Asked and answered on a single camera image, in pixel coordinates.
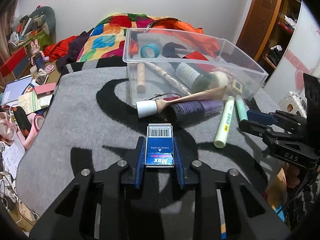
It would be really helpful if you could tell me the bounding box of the blue staples box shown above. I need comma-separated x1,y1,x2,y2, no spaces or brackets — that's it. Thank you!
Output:
145,124,175,167

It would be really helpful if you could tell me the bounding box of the light green tube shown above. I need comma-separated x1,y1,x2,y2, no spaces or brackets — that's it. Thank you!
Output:
213,96,235,148

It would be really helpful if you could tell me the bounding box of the dark purple spray bottle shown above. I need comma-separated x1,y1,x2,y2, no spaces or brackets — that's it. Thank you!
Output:
163,100,223,124

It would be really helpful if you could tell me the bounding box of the square keychain charm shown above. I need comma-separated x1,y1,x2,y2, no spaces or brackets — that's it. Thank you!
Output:
231,79,243,95

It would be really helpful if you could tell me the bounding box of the wooden shoehorn white cap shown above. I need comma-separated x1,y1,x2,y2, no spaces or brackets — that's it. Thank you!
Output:
136,86,227,118

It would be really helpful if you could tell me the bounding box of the white tape roll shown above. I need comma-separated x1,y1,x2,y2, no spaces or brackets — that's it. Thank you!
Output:
208,71,229,89

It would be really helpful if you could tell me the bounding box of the beige cosmetic tube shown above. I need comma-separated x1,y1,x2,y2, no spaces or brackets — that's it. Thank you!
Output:
137,63,146,93

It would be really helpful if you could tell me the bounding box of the dark green glass bottle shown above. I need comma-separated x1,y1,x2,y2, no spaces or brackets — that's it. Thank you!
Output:
170,62,212,93

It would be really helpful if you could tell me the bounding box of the teal tape roll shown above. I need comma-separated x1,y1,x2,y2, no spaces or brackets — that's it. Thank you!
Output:
140,43,160,58

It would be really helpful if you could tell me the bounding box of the teal tube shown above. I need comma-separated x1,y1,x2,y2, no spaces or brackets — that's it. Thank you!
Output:
235,95,248,121

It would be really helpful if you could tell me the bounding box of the person right hand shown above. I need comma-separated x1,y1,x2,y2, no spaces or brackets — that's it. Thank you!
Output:
284,163,300,189

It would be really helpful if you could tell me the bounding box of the grey black plush blanket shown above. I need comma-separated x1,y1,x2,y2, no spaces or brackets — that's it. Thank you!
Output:
16,59,282,214

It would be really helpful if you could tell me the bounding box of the wooden door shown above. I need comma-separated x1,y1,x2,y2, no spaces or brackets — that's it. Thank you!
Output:
236,0,281,61

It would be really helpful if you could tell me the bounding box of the pink headphone case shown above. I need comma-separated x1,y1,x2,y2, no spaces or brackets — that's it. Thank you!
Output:
13,106,44,150

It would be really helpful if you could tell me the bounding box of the clear plastic storage bin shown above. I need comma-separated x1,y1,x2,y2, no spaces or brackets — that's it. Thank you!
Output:
123,38,268,105

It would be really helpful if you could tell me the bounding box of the pink flat box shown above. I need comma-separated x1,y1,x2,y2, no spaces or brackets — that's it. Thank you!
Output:
34,82,56,96

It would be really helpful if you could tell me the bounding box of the orange puffer jacket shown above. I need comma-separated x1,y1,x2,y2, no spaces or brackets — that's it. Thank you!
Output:
130,17,221,58

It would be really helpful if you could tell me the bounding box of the colourful patchwork quilt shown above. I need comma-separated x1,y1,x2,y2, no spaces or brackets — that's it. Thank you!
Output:
76,13,176,63

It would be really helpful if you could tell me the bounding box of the dark purple garment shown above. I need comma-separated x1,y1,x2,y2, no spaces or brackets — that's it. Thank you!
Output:
55,28,93,73

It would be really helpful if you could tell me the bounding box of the red jacket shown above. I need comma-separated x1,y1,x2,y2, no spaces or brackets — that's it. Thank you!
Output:
43,36,79,62

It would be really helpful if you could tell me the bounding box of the blue notebook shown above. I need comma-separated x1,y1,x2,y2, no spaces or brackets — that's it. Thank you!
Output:
1,75,32,106

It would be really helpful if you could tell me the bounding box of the pink rabbit figurine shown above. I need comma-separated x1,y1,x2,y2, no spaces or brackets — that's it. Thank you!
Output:
30,39,45,69

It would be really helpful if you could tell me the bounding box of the red long box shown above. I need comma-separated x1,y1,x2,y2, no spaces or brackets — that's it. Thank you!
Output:
1,47,27,77

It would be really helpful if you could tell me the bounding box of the green cardboard box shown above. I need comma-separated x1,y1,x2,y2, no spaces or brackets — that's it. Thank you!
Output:
8,30,53,53

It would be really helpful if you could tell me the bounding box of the green neck pillow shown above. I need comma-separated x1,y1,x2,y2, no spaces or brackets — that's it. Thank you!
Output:
30,6,56,36

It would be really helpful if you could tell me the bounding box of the striped curtain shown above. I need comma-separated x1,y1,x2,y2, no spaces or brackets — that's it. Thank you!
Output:
0,0,21,86

